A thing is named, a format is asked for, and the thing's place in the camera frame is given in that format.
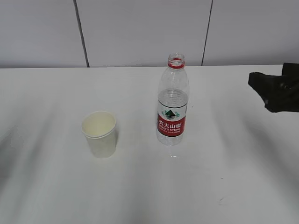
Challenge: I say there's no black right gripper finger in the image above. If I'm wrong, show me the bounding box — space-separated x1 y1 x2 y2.
248 72 299 113
282 63 299 81

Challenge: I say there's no clear Nongfu Spring water bottle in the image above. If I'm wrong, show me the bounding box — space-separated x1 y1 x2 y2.
157 53 190 146

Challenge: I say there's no white paper cup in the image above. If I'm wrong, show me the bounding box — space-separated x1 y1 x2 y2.
81 111 116 158

